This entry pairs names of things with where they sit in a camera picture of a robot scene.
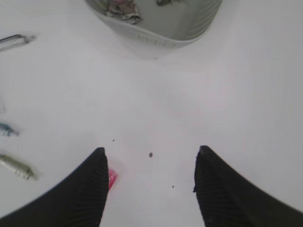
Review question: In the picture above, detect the pink pencil sharpener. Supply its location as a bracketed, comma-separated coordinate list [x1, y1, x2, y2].
[108, 168, 118, 190]

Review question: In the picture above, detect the beige grip pen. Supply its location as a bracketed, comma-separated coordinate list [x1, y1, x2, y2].
[0, 154, 38, 181]

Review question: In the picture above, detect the blue grip pen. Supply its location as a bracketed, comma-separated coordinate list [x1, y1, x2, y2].
[0, 123, 19, 137]

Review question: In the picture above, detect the paper ball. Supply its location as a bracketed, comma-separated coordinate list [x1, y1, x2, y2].
[106, 0, 143, 25]

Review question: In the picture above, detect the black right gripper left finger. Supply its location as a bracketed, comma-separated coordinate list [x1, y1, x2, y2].
[0, 148, 109, 227]

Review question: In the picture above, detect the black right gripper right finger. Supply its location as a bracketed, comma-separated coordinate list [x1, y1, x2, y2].
[193, 146, 303, 227]

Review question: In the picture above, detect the green plastic basket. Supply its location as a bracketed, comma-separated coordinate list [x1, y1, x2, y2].
[87, 0, 222, 49]

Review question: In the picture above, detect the grey pen across ruler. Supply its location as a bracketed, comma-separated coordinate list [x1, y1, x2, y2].
[0, 34, 36, 52]

